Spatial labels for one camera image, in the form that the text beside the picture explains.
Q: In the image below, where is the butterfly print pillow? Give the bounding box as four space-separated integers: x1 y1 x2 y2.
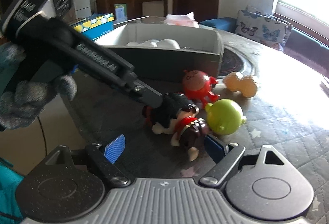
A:
235 7 293 52

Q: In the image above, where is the red round figure toy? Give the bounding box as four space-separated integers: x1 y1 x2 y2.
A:
182 70 220 108

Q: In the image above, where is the green round figure toy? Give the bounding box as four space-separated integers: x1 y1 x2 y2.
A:
205 99 247 136

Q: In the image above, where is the grey gloved left hand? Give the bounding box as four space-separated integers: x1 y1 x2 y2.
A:
0 43 78 131

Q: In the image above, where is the grey cardboard storage box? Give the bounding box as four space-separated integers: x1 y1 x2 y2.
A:
95 23 224 83

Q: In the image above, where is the blue sofa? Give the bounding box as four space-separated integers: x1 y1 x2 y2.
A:
199 16 329 71

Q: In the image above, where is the blue yellow tissue box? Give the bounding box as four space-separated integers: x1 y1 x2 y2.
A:
70 13 114 40

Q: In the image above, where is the black haired red doll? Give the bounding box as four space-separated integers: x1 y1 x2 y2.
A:
142 93 200 134

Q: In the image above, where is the white plush rabbit toy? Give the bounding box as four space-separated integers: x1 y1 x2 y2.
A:
126 39 181 49

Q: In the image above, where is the brown haired doll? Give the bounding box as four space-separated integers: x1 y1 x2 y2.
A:
171 117 210 162

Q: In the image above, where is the white pink tissue pack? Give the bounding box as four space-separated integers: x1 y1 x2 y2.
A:
164 12 199 28

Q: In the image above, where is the orange peanut squishy toy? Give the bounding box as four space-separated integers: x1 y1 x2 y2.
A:
222 72 259 98

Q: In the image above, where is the grey quilted star tablecloth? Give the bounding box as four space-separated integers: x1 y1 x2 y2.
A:
65 31 328 223

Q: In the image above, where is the round induction cooktop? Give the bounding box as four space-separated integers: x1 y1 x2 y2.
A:
218 47 256 79

